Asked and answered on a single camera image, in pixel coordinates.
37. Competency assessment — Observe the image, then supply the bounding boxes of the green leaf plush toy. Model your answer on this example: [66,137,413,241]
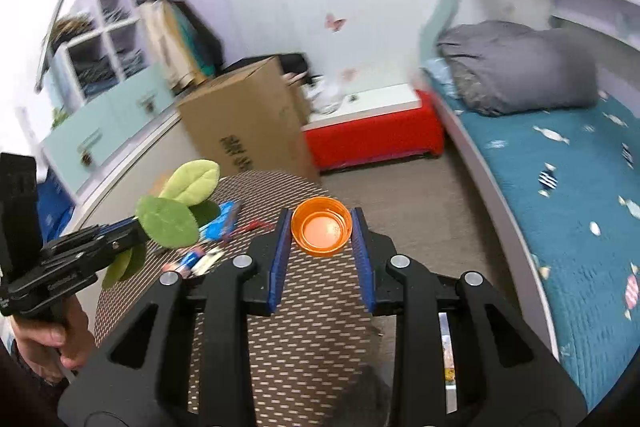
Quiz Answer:
[102,159,221,289]

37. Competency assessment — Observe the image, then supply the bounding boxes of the red string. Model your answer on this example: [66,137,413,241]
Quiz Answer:
[221,218,276,244]

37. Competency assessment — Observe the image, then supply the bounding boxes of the orange bottle cap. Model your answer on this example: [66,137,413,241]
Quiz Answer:
[291,196,352,258]

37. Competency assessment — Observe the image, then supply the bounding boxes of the white trash bin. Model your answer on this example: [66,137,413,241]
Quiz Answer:
[438,312,458,414]

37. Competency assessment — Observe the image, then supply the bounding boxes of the person's left hand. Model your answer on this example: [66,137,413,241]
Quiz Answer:
[10,297,96,383]

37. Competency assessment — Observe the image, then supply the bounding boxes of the blue bag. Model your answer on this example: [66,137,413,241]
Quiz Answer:
[37,170,75,243]

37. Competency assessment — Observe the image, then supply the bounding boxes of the blue snack wrapper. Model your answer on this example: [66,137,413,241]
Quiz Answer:
[200,200,243,242]

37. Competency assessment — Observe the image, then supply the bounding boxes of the brown polka dot tablecloth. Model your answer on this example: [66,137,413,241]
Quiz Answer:
[94,171,390,426]

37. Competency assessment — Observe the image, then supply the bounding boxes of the white cubby shelf unit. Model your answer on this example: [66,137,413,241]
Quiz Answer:
[42,0,152,114]

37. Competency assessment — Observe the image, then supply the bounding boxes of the large cardboard box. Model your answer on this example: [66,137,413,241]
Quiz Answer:
[177,57,320,182]

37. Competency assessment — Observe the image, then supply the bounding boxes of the hanging folded clothes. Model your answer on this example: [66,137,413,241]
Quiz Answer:
[139,0,224,94]

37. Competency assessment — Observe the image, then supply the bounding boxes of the teal quilted bed cover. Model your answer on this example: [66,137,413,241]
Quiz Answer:
[430,74,639,407]

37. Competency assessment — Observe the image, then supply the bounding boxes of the red covered bench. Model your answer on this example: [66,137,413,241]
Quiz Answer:
[303,83,445,172]

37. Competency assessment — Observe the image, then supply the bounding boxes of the white plastic bag on bench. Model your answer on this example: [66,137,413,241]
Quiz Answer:
[303,76,345,115]

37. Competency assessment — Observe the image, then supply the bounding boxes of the grey folded duvet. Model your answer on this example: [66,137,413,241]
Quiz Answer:
[437,20,599,117]

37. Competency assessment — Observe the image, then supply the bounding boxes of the white bed frame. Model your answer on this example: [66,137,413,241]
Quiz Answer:
[413,69,560,360]

